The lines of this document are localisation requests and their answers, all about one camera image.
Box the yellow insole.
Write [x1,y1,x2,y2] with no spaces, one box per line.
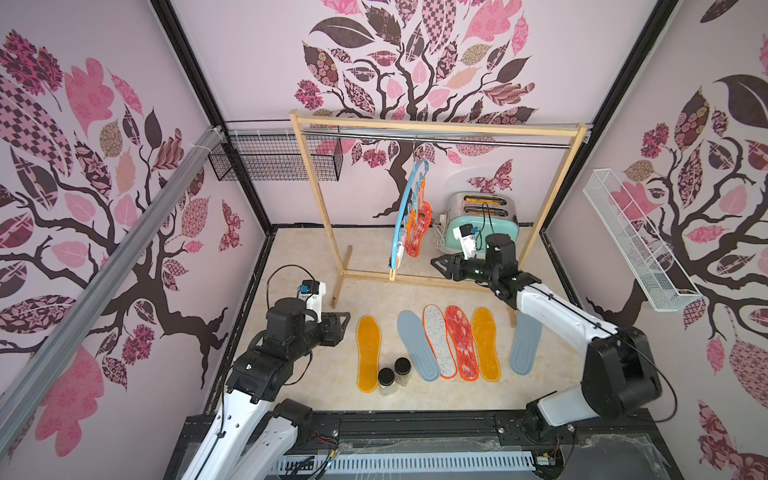
[356,315,382,394]
[471,307,502,383]

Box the red orange insole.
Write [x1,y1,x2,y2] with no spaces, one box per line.
[445,305,479,382]
[405,201,433,258]

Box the orange rimmed grey insole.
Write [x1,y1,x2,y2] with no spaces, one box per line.
[422,304,458,379]

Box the grey blue insole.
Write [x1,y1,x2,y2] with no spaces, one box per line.
[397,310,441,382]

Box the blue clip hanger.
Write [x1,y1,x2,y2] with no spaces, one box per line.
[388,146,430,281]

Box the wooden clothes rack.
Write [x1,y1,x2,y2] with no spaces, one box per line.
[290,110,591,307]

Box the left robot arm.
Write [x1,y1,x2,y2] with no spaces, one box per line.
[182,298,351,479]

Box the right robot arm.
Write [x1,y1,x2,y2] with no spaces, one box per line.
[431,234,664,432]

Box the mint green toaster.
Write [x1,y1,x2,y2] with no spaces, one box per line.
[438,191,520,256]

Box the left black lid jar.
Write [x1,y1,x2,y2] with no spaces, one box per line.
[377,367,397,396]

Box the black lid jar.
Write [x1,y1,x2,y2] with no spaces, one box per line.
[394,357,412,387]
[377,367,397,396]

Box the right black lid jar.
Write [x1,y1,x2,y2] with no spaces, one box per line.
[394,357,412,387]

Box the white toaster cable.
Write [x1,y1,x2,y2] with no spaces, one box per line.
[429,211,452,258]

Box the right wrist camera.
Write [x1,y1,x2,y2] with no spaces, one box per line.
[453,224,480,260]

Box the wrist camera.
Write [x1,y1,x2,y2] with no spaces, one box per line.
[297,279,326,321]
[453,224,480,260]

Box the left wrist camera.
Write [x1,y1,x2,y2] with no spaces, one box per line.
[297,279,326,321]

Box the white slotted cable duct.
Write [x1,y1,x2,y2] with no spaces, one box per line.
[269,452,536,479]

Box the black wire basket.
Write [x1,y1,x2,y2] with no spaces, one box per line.
[208,126,344,182]

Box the white wire basket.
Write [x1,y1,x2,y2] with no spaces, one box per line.
[583,168,704,312]

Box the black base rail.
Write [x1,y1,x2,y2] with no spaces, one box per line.
[163,410,685,480]

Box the aluminium frame bar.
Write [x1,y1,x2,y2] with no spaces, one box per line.
[1,125,225,456]

